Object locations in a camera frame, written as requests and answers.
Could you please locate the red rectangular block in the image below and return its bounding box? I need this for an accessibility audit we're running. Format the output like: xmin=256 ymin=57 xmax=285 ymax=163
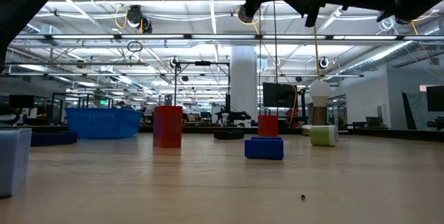
xmin=153 ymin=105 xmax=184 ymax=149
xmin=257 ymin=114 xmax=279 ymax=138

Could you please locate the green white power adapter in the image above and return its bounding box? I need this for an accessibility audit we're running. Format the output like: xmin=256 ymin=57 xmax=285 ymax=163
xmin=309 ymin=124 xmax=339 ymax=148

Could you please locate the blue rectangular block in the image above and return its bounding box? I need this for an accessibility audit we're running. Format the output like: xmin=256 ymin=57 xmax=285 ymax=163
xmin=244 ymin=136 xmax=285 ymax=161

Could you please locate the black small digital display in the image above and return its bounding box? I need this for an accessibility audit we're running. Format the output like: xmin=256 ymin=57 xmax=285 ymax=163
xmin=213 ymin=129 xmax=246 ymax=141

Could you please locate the blue plastic basket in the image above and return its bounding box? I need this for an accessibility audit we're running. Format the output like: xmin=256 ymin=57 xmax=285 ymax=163
xmin=65 ymin=107 xmax=144 ymax=140

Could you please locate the light blue power adapter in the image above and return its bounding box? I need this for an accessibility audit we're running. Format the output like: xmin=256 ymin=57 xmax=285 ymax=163
xmin=0 ymin=128 xmax=33 ymax=198

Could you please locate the white bulb lamp wooden base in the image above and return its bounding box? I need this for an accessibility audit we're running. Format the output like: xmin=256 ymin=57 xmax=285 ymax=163
xmin=300 ymin=80 xmax=332 ymax=137

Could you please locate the dark leaning panel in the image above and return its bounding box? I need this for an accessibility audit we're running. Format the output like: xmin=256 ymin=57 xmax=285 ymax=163
xmin=401 ymin=91 xmax=420 ymax=131

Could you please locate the person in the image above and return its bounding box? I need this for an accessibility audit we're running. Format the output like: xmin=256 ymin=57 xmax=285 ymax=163
xmin=117 ymin=100 xmax=135 ymax=112

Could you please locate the dark blue digital display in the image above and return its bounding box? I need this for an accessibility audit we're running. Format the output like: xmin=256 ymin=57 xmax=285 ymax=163
xmin=30 ymin=131 xmax=78 ymax=148

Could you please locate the black desk monitor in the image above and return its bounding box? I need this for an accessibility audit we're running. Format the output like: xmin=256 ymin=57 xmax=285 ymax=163
xmin=8 ymin=94 xmax=35 ymax=109

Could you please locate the yellow hanging cable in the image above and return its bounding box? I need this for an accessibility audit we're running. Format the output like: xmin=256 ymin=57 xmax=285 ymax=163
xmin=311 ymin=26 xmax=322 ymax=81
xmin=292 ymin=84 xmax=300 ymax=128

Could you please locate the black hanging coiled cable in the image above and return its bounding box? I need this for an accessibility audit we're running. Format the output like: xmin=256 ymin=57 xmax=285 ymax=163
xmin=272 ymin=0 xmax=280 ymax=85

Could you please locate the silver ventilation duct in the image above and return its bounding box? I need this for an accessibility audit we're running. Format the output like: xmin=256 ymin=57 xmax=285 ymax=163
xmin=341 ymin=40 xmax=422 ymax=75

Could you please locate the black rig frame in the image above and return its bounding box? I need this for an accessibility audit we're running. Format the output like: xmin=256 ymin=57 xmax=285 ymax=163
xmin=173 ymin=60 xmax=232 ymax=114

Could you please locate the black wall screen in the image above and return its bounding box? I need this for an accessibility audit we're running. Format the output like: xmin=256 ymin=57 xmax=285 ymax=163
xmin=262 ymin=82 xmax=298 ymax=109

